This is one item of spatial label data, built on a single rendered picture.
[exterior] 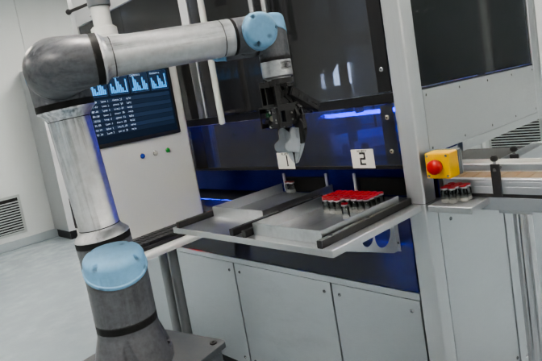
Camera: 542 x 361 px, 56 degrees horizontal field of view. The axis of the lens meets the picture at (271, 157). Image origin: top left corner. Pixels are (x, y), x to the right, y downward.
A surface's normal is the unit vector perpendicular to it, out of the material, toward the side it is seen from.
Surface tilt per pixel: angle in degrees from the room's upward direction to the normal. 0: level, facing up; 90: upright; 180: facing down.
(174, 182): 90
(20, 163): 90
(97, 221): 91
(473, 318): 90
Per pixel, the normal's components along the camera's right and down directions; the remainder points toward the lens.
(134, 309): 0.58, 0.00
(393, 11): -0.71, 0.21
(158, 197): 0.73, -0.04
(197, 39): 0.38, -0.04
